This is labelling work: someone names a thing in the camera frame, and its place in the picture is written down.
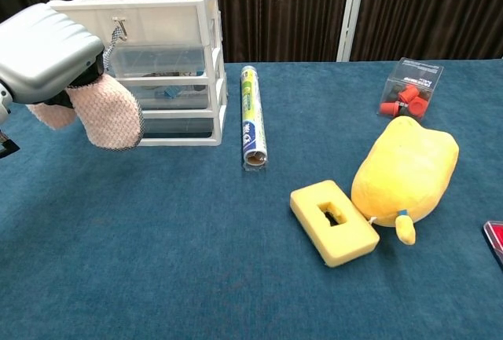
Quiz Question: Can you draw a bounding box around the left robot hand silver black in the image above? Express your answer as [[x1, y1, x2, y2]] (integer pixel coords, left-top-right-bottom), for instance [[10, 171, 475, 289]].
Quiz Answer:
[[0, 0, 107, 108]]

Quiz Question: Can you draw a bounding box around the pink white cloth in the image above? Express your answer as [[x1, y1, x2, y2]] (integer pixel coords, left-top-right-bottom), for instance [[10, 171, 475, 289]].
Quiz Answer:
[[26, 27, 145, 151]]

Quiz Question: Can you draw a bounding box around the white plastic drawer organizer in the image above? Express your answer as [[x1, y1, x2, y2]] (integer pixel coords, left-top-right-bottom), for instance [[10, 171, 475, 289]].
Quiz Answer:
[[46, 0, 228, 148]]

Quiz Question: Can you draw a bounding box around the plastic wrap roll tube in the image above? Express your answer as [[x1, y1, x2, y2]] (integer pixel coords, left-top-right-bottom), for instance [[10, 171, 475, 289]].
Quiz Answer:
[[240, 65, 269, 170]]

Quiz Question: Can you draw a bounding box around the dark pleated curtain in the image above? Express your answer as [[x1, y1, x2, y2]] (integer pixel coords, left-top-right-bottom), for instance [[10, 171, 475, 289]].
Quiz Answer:
[[0, 0, 503, 64]]

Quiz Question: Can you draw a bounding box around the blue table cloth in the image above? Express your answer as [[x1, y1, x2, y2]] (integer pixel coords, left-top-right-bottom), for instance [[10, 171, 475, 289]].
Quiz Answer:
[[0, 58, 503, 340]]

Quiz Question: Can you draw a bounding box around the yellow sponge with rectangular hole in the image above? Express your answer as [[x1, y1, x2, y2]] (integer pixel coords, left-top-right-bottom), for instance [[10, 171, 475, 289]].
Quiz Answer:
[[289, 179, 380, 269]]

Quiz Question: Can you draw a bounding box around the clear box of red caps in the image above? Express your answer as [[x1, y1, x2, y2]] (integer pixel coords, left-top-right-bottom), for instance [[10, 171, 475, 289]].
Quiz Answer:
[[379, 57, 444, 122]]

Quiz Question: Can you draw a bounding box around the yellow plush toy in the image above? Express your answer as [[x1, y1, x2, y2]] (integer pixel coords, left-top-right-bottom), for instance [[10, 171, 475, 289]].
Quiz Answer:
[[351, 115, 460, 246]]

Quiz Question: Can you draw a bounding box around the red card in clear case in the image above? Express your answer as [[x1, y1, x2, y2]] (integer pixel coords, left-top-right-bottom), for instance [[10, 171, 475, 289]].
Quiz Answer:
[[483, 220, 503, 271]]

